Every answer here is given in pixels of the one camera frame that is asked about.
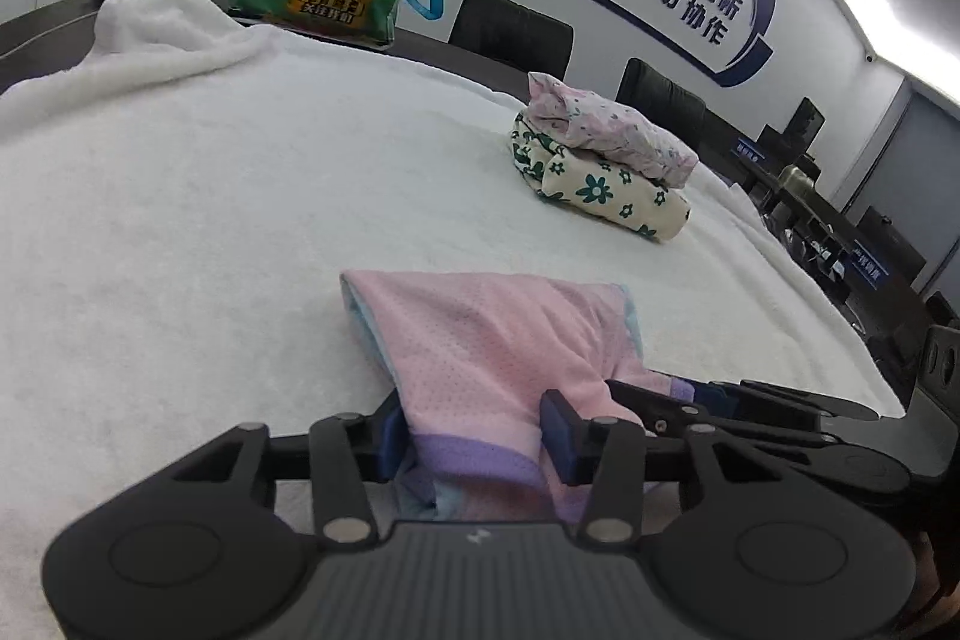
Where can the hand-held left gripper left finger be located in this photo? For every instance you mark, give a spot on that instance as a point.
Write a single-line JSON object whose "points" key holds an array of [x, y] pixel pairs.
{"points": [[390, 441]]}

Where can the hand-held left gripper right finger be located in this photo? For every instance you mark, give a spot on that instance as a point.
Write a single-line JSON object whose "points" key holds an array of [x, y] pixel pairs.
{"points": [[559, 437]]}

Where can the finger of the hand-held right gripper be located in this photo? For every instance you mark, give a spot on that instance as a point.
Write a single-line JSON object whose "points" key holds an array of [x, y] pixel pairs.
{"points": [[675, 419], [795, 404]]}

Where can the white fleece blanket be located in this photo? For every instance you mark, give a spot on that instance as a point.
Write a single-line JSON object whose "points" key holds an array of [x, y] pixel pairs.
{"points": [[225, 235]]}

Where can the blue desk name plate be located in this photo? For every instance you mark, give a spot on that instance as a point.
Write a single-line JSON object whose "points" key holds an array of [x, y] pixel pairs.
{"points": [[747, 153], [870, 266]]}

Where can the pink shorts with purple waistband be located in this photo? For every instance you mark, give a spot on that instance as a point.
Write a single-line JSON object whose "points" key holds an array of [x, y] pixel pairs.
{"points": [[487, 340]]}

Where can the black office chair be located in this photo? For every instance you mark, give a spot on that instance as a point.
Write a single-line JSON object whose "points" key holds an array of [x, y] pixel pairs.
{"points": [[510, 33], [664, 96]]}

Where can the folded cream green-flowered garment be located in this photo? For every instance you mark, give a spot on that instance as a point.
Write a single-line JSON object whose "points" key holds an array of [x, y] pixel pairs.
{"points": [[600, 190]]}

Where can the folded pink floral garment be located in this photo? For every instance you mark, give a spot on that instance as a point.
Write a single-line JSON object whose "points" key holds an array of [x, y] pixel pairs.
{"points": [[607, 126]]}

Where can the grey double door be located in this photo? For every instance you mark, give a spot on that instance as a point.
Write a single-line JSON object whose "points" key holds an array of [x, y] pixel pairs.
{"points": [[934, 175]]}

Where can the silver metal object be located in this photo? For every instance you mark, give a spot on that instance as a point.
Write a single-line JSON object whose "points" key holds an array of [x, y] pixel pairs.
{"points": [[796, 180]]}

